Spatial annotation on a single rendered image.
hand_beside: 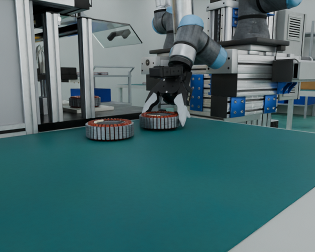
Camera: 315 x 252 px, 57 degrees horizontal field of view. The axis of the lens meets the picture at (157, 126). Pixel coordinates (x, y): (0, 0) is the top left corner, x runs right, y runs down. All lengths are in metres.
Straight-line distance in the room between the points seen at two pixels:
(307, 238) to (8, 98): 0.67
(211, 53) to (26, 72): 0.54
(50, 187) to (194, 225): 0.20
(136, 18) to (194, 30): 7.43
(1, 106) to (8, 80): 0.06
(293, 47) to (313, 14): 5.90
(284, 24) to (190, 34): 0.89
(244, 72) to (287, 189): 0.84
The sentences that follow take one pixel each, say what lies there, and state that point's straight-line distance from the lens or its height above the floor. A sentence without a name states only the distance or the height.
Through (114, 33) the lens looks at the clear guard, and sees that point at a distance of 1.13.
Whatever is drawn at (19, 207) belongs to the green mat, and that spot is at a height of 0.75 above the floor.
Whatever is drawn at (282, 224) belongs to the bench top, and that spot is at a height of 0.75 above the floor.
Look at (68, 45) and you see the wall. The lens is 7.09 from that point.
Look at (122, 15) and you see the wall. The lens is 8.03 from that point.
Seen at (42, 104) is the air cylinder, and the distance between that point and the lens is 0.99.
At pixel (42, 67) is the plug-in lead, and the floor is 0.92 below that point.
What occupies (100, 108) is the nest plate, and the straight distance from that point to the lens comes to 1.04.
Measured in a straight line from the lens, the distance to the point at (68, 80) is 1.03.
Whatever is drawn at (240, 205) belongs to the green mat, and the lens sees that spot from 0.35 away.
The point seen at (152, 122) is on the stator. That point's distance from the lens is 0.75.
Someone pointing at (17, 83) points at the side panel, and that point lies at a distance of 0.78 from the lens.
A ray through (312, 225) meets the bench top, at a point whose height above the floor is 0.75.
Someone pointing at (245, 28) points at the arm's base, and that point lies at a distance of 1.29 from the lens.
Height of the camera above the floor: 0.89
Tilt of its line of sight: 10 degrees down
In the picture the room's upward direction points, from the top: straight up
